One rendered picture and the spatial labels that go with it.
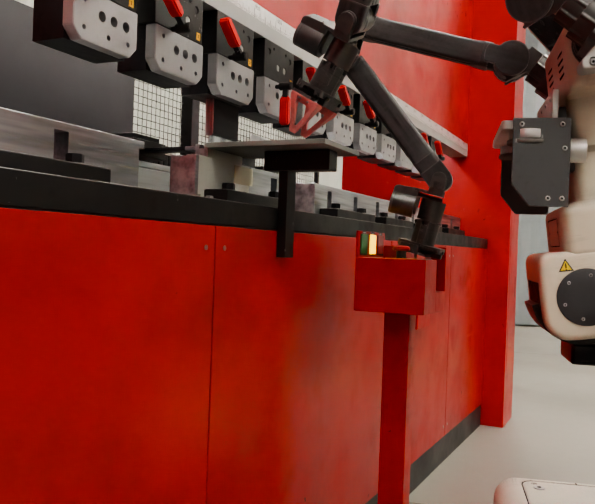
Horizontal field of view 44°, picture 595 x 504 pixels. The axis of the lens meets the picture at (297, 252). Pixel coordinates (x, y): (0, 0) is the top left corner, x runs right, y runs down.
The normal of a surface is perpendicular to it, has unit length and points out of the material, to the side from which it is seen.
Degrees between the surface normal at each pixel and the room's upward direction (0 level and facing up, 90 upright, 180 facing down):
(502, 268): 90
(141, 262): 90
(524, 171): 90
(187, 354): 90
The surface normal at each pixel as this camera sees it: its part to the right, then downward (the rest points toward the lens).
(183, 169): -0.43, -0.01
